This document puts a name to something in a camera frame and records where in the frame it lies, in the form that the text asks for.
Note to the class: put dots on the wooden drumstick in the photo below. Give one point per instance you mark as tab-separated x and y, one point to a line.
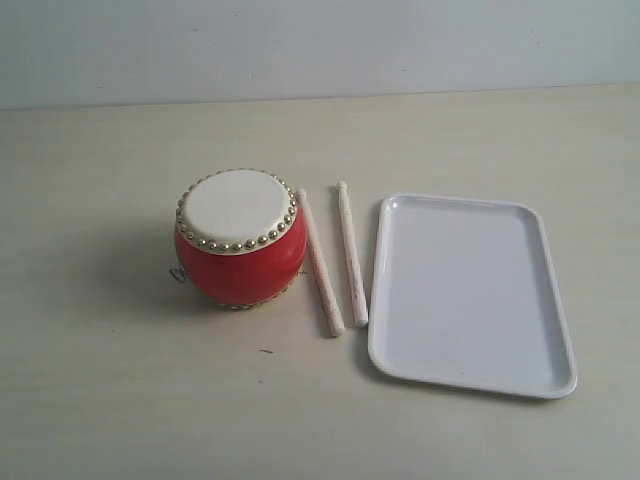
331	308
351	256

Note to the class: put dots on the small red drum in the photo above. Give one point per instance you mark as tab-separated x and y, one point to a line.
240	236

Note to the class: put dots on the white plastic tray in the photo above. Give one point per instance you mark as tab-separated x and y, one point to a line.
464	295

